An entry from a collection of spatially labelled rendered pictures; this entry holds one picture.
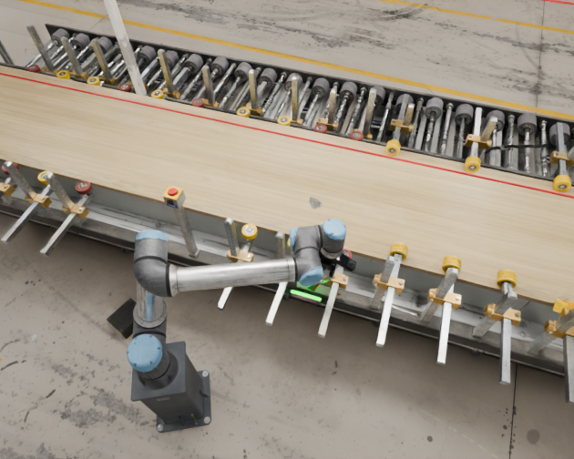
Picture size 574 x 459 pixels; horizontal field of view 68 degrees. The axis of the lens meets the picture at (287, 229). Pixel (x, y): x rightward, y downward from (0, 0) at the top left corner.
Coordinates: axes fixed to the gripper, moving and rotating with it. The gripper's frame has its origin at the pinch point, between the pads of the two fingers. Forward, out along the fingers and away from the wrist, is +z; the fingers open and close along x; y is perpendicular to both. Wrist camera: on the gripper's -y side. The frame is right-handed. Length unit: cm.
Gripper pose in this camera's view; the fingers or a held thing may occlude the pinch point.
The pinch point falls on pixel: (332, 275)
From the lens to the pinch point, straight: 191.8
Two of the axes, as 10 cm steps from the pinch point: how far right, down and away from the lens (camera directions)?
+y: -9.5, -2.5, 1.8
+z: 0.0, 5.8, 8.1
